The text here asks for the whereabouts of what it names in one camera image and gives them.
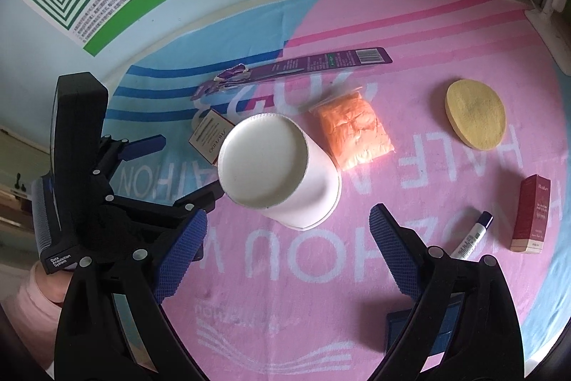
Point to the person's left forearm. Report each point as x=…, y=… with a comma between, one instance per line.
x=31, y=305

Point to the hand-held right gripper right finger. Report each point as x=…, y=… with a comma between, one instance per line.
x=395, y=251

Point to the white paper cup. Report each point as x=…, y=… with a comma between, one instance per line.
x=263, y=158

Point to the wooden cabinet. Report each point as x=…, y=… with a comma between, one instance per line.
x=18, y=202

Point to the purple packaging card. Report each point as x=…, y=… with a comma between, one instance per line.
x=334, y=59

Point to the white tube with navy cap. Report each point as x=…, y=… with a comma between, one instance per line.
x=473, y=233

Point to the yellow round sponge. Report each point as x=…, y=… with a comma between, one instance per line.
x=475, y=113

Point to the dark red box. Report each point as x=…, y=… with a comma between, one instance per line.
x=533, y=211

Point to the pink and blue printed towel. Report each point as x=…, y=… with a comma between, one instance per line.
x=401, y=95

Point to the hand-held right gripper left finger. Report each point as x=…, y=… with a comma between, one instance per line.
x=183, y=256

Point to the orange plastic bag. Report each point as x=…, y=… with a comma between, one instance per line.
x=357, y=131

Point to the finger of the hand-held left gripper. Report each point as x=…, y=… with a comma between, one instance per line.
x=142, y=146
x=200, y=198

